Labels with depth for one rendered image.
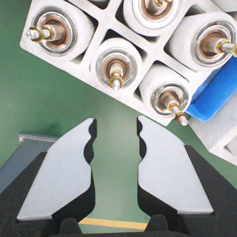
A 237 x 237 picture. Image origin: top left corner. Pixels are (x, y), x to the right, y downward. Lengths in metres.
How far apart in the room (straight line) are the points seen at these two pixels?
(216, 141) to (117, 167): 0.43
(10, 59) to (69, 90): 0.21
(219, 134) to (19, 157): 0.63
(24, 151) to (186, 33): 0.60
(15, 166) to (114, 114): 0.37
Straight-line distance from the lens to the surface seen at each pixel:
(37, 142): 0.72
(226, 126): 0.56
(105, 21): 0.38
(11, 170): 0.63
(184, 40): 0.33
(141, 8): 0.31
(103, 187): 0.89
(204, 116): 0.58
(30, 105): 0.69
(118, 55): 0.31
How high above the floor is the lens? 0.56
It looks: 61 degrees down
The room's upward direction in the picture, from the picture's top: 179 degrees clockwise
